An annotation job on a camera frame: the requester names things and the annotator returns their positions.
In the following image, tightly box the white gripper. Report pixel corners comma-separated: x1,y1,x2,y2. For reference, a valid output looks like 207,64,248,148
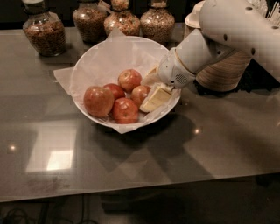
140,48,195,113

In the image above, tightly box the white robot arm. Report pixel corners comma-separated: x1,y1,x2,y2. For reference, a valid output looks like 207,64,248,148
142,0,280,89

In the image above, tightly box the middle dark red apple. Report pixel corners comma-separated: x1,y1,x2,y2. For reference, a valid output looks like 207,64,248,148
104,83,125,99

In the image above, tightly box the white bowl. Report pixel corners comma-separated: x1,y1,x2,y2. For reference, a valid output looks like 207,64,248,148
69,36,181,133

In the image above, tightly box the large front-left red apple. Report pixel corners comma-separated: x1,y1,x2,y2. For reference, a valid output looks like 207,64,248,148
83,86,115,117

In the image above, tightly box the white paper liner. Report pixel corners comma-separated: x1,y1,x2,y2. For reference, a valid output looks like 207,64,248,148
52,27,182,135

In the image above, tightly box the glass cereal jar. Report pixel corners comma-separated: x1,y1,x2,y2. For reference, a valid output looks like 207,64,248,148
104,0,140,36
73,0,107,43
140,0,175,44
22,0,66,57

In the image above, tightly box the back stack of paper bowls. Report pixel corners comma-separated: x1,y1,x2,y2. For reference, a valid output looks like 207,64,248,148
184,1,204,38

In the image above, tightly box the left glass cereal jar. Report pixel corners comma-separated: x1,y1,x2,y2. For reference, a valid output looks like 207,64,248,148
22,0,66,57

